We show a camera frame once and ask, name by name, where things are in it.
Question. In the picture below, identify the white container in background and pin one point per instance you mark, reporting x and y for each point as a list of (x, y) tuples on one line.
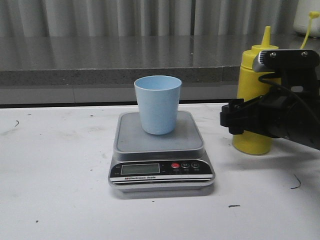
[(301, 19)]

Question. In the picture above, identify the light blue plastic cup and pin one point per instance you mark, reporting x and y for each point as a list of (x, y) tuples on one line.
[(158, 99)]

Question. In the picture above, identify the silver electronic kitchen scale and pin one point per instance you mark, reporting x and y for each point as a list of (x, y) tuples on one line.
[(143, 162)]

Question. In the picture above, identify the grey stone counter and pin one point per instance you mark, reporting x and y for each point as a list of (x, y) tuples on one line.
[(97, 70)]

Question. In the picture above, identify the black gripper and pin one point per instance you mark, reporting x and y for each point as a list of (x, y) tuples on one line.
[(277, 114)]

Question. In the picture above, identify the yellow squeeze bottle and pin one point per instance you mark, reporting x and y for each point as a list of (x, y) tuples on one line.
[(253, 84)]

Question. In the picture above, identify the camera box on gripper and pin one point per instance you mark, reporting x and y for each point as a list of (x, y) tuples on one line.
[(295, 67)]

